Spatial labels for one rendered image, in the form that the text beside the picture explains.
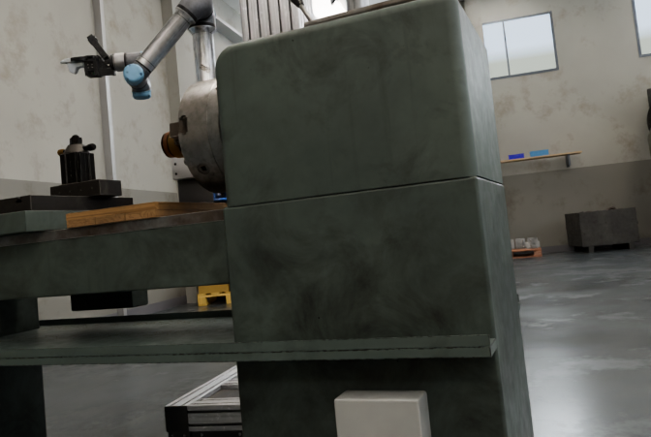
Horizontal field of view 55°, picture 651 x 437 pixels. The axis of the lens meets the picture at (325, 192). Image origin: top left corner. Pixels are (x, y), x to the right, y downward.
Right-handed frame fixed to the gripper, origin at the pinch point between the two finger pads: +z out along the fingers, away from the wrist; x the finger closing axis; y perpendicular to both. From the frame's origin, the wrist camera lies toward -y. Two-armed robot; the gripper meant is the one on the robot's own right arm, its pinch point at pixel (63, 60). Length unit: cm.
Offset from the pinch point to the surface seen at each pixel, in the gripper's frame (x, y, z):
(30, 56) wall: 410, -77, 142
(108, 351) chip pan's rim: -112, 89, -33
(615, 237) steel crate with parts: 756, 242, -698
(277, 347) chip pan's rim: -134, 86, -73
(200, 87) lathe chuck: -96, 26, -60
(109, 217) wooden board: -94, 58, -33
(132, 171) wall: 555, 51, 80
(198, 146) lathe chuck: -103, 41, -58
